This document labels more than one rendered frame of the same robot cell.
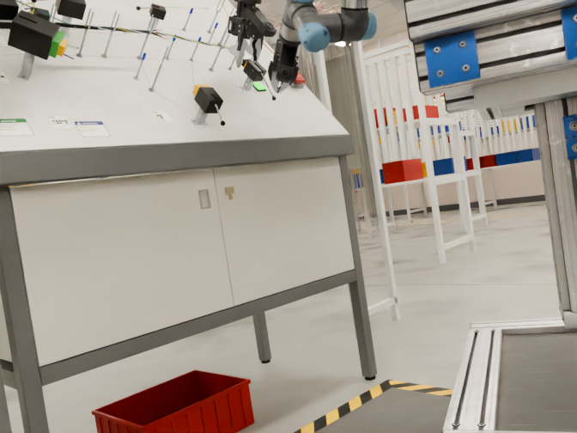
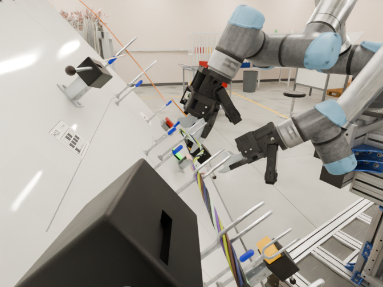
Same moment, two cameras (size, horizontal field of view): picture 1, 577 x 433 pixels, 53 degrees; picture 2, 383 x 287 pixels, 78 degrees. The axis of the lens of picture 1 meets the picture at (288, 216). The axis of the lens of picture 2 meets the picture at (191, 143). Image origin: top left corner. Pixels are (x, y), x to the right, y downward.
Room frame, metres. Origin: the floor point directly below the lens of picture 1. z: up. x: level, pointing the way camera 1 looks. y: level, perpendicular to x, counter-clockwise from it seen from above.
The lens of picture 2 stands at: (1.53, 0.56, 1.38)
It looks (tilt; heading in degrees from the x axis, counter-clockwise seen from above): 23 degrees down; 305
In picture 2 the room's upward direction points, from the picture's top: straight up
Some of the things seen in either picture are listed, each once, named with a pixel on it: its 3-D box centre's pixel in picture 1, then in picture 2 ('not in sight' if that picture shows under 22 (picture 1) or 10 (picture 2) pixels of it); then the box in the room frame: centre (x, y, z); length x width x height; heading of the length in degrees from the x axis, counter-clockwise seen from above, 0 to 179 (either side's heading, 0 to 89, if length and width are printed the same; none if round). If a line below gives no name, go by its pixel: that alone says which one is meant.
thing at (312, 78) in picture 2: not in sight; (324, 68); (2.35, -6.56, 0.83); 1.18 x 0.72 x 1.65; 138
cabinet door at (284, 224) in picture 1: (290, 223); not in sight; (1.82, 0.00, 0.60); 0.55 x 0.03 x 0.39; 134
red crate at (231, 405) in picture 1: (176, 417); not in sight; (1.74, 0.43, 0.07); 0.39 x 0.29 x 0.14; 136
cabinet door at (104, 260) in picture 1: (135, 254); not in sight; (1.44, 0.39, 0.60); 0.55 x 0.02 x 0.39; 134
